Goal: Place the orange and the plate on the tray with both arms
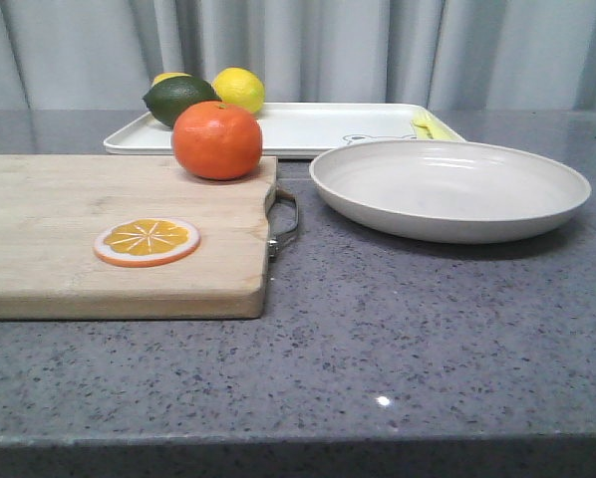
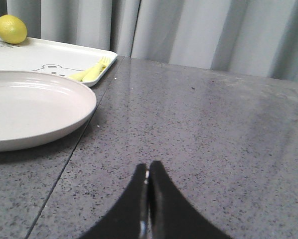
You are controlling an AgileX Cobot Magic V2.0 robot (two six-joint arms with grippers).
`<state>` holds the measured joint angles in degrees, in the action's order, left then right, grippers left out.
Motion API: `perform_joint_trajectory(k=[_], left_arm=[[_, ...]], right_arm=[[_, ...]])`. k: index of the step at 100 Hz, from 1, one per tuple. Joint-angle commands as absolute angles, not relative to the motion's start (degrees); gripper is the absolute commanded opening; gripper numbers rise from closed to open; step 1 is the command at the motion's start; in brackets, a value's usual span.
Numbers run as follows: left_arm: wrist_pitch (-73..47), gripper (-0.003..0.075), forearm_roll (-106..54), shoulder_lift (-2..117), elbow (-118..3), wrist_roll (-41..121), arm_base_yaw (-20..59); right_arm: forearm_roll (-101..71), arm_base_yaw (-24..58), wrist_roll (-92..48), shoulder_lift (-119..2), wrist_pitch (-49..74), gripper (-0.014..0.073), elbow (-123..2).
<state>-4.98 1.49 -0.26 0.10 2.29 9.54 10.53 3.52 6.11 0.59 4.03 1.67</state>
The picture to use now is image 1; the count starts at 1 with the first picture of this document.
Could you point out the orange mandarin fruit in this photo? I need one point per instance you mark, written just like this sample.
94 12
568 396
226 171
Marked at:
216 140

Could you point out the beige round plate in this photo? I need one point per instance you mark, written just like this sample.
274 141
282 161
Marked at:
449 192

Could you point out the white bear-print tray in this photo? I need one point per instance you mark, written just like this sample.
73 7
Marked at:
290 130

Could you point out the orange slice coaster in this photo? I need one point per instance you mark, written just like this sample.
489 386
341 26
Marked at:
147 242

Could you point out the yellow lemon right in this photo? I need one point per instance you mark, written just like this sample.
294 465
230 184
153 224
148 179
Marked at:
240 87

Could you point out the yellow lemon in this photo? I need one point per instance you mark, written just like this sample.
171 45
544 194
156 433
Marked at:
240 87
167 75

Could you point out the pale yellow plastic fork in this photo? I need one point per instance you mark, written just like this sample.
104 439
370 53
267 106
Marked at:
420 125

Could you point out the pale yellow plastic knife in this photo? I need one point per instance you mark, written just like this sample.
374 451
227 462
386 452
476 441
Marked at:
439 130

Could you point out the dark green lime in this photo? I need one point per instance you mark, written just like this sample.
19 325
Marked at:
169 98

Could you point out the yellow lemon left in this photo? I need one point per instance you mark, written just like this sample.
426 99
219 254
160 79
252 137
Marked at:
167 75

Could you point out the wooden cutting board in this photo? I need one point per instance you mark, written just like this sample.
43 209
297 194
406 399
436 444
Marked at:
53 207

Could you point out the grey curtain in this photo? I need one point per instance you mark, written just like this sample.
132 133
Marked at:
444 55

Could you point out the metal cutting board handle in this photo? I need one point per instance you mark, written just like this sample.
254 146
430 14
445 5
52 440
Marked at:
285 222

